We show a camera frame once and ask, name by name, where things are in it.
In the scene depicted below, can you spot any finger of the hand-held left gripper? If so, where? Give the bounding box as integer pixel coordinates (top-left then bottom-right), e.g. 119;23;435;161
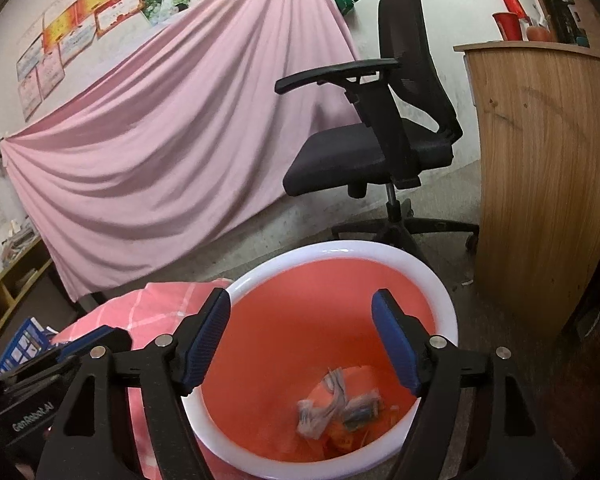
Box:
0;352;78;396
55;326;132;361

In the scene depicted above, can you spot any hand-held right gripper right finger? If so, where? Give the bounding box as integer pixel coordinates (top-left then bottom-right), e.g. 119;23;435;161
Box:
371;288;563;480

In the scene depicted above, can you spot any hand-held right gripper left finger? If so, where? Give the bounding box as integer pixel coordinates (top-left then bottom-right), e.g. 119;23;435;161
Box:
36;287;232;480

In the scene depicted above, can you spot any red bucket with white rim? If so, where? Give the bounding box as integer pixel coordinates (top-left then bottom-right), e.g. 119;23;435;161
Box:
180;240;458;478

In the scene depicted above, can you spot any blue printed box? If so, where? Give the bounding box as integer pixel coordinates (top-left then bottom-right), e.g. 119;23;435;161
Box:
0;316;56;376

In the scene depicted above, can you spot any pink checked tablecloth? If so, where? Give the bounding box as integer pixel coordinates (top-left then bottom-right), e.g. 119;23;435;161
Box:
50;280;231;480

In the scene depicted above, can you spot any stack of newspapers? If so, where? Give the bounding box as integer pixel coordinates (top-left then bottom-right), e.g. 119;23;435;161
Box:
0;222;33;266

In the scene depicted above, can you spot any black office chair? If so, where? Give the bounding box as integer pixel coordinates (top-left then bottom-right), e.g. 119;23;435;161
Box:
275;0;481;256

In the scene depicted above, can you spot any pink hanging cloth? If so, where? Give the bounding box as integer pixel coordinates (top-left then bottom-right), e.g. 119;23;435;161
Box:
0;0;363;301

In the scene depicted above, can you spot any wooden counter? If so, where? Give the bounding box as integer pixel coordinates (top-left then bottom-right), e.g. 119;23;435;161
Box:
453;41;600;336

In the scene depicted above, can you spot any green photo print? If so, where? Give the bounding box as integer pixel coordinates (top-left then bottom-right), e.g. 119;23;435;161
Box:
142;0;168;26
155;0;193;26

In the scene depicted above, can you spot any red cup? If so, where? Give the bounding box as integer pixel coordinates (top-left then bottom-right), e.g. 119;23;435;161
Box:
492;11;523;42

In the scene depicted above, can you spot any wooden wall shelf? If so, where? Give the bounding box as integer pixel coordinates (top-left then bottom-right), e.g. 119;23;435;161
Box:
0;237;56;346

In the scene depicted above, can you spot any row of wall certificates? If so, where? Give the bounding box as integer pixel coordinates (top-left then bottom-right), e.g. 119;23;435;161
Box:
16;0;143;122

